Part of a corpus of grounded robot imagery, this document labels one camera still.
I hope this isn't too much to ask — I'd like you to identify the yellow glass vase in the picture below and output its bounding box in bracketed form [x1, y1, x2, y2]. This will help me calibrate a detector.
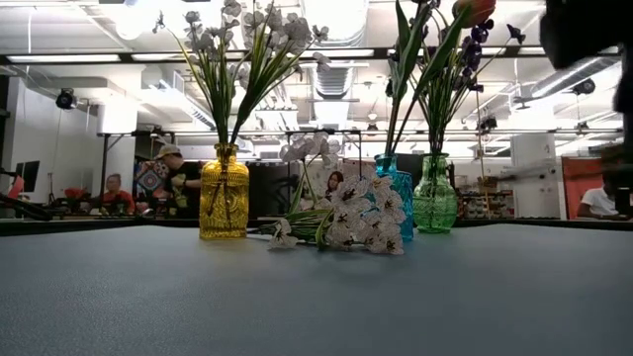
[199, 142, 251, 241]

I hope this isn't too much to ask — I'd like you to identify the purple artificial flower bunch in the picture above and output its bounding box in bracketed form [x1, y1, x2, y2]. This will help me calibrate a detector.
[419, 0, 526, 164]
[414, 29, 486, 164]

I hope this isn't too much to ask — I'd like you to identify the white column cabinet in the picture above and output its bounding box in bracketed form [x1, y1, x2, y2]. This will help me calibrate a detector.
[510, 133, 565, 220]

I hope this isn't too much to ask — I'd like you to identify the black ceiling-hung camera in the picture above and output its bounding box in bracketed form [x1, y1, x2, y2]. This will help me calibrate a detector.
[54, 87, 78, 111]
[572, 77, 597, 97]

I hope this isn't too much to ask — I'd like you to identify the black slanted bar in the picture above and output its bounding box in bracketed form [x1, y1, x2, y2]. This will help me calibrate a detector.
[0, 193, 53, 222]

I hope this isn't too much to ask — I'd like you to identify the black ceiling light rail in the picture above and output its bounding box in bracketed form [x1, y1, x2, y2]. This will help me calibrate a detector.
[0, 45, 619, 64]

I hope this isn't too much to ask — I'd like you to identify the black background table frame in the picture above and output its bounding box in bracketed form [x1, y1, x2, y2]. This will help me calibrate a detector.
[97, 131, 138, 200]

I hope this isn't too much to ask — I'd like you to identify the black background rig frame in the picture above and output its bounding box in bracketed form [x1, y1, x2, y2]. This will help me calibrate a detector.
[284, 127, 625, 199]

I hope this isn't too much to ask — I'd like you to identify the black screen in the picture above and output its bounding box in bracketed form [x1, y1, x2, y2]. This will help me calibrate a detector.
[395, 151, 456, 192]

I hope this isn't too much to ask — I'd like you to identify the thin hanging cable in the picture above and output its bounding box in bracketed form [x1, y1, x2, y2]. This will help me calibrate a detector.
[469, 73, 489, 177]

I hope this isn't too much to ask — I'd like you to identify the silver air duct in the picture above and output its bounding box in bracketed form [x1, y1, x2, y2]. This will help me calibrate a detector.
[300, 0, 371, 101]

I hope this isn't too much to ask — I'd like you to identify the black partition panel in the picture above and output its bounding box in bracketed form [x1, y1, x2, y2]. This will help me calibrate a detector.
[246, 161, 301, 219]

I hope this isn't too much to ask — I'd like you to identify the green glass vase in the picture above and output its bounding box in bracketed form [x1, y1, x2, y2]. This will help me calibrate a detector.
[412, 152, 460, 234]

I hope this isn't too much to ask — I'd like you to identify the blue-grey table mat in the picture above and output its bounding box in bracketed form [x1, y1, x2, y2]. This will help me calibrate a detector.
[0, 224, 633, 356]

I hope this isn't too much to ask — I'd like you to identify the background storage shelf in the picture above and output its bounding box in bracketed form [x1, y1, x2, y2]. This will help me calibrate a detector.
[458, 191, 511, 220]

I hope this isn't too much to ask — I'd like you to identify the colourful patterned quilt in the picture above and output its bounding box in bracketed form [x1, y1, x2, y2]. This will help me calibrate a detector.
[133, 158, 172, 214]

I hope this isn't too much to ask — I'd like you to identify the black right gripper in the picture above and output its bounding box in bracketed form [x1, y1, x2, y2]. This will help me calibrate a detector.
[539, 0, 633, 70]

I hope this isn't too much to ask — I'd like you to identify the blue glass vase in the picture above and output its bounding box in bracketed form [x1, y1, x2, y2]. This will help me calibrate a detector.
[373, 152, 415, 243]

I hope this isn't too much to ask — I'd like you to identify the orange-red partition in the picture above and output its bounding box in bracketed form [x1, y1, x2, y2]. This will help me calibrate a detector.
[562, 156, 614, 220]

